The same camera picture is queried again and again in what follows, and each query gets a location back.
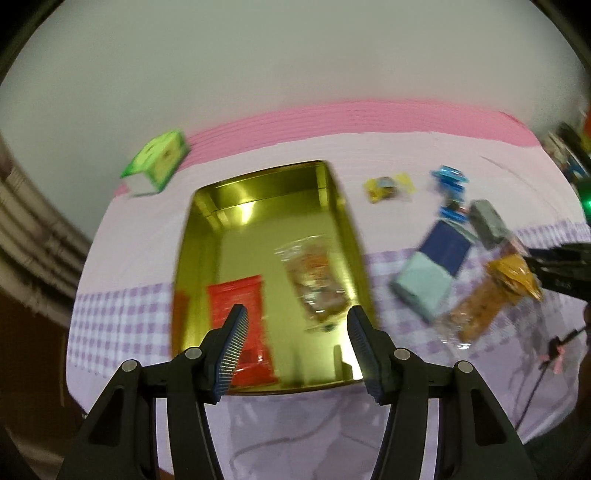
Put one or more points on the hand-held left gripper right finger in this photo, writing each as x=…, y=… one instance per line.
x=362, y=346

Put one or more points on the clear packet with red print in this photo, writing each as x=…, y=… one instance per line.
x=314, y=281

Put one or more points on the navy and pale blue packet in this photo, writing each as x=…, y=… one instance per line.
x=443, y=244

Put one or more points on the pink purple checked cloth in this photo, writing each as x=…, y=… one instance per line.
x=138, y=323

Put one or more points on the small grey snack packet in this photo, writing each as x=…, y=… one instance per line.
x=487, y=221

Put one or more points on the pink ribbon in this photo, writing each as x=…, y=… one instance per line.
x=557, y=357

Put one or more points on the gold metal tin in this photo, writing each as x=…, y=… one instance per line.
x=240, y=258

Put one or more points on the clear packet of orange crackers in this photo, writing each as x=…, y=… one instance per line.
x=475, y=304

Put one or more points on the brown wooden cabinet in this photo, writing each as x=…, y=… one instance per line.
x=32, y=360

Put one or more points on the clear packet with blue ends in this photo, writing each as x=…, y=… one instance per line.
x=450, y=177

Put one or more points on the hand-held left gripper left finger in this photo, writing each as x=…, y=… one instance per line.
x=233, y=350

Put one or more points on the colourful blurred objects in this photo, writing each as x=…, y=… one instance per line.
x=568, y=152

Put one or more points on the beige patterned curtain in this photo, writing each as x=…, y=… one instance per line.
x=27, y=230

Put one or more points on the yellow candy packet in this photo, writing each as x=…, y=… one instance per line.
x=383, y=187

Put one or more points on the red snack packet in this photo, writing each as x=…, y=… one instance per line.
x=256, y=350

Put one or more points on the green tissue pack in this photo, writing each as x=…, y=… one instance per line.
x=157, y=157

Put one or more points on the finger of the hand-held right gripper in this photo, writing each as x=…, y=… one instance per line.
x=572, y=284
x=568, y=258

